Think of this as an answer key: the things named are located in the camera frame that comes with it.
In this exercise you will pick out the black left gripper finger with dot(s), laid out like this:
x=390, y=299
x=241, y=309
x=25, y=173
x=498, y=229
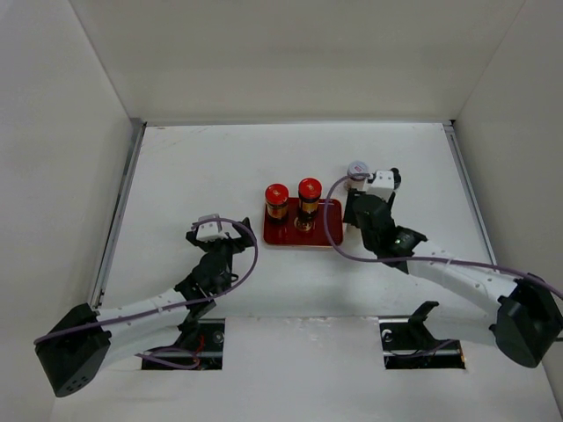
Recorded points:
x=246, y=237
x=192, y=239

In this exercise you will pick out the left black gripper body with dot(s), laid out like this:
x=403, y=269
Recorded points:
x=227, y=251

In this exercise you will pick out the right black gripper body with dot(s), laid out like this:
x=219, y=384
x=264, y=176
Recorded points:
x=369, y=242

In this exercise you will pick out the red lid chili sauce jar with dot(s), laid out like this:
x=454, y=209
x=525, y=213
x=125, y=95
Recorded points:
x=277, y=202

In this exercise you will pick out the white salt grinder black cap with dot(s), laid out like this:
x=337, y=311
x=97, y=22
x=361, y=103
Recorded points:
x=396, y=178

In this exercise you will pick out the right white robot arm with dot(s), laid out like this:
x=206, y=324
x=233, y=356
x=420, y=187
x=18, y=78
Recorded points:
x=352, y=259

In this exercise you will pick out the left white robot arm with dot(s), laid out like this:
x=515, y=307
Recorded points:
x=85, y=340

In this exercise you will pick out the red lacquer tray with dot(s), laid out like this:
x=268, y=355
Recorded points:
x=285, y=233

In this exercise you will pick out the pink spice jar grey lid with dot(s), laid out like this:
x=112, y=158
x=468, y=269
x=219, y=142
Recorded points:
x=358, y=173

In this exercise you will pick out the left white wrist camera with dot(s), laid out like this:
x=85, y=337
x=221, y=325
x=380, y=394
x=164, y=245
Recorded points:
x=208, y=228

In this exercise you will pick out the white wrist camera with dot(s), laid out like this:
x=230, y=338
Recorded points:
x=208, y=228
x=382, y=185

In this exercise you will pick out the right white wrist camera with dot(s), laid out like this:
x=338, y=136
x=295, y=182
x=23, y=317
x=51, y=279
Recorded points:
x=382, y=185

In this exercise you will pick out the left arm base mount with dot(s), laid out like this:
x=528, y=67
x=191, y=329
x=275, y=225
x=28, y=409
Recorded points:
x=199, y=349

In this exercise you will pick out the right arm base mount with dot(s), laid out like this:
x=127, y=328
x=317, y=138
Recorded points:
x=408, y=344

